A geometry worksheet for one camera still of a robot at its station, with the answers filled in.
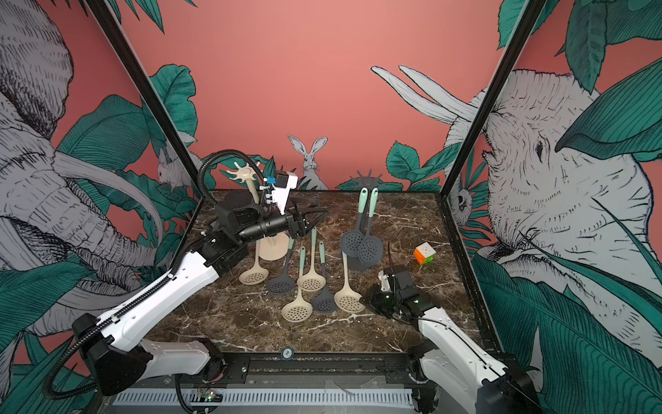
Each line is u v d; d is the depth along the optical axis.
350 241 0.88
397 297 0.64
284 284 0.90
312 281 0.91
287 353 0.78
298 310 0.84
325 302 0.86
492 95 0.86
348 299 0.82
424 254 0.95
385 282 0.77
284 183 0.54
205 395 0.70
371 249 0.86
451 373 0.55
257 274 0.93
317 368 0.76
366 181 0.69
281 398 0.70
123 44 0.76
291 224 0.54
